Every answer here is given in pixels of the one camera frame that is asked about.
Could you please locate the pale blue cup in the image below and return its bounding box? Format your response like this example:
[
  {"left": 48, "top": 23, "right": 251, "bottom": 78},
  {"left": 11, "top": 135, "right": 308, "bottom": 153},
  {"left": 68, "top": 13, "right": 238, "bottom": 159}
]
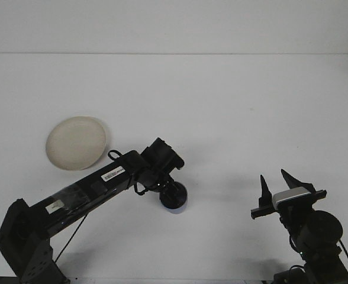
[{"left": 159, "top": 183, "right": 189, "bottom": 215}]

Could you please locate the pale round plate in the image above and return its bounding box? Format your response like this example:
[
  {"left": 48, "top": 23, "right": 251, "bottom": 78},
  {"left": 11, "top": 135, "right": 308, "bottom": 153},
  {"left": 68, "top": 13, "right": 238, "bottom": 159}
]
[{"left": 46, "top": 116, "right": 108, "bottom": 172}]

